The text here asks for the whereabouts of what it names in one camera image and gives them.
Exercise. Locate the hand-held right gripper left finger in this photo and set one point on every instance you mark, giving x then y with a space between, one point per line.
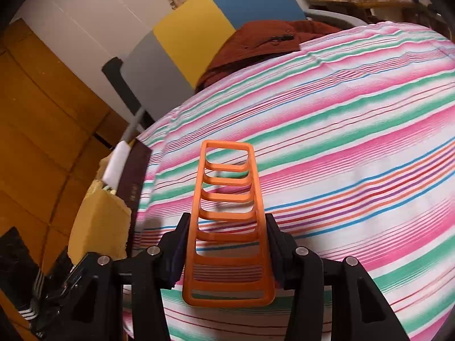
176 266

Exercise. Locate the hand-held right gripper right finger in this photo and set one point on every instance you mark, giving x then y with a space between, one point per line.
279 263

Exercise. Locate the orange plastic rack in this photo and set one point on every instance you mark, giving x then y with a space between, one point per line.
199 220

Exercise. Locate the large yellow sponge block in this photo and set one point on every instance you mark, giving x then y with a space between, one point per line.
99 223

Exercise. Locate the brown jacket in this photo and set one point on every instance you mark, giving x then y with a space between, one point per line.
256 46

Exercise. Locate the grey yellow blue chair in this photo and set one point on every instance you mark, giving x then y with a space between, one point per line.
185 39

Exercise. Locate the cluttered side table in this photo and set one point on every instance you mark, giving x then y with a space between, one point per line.
366 4

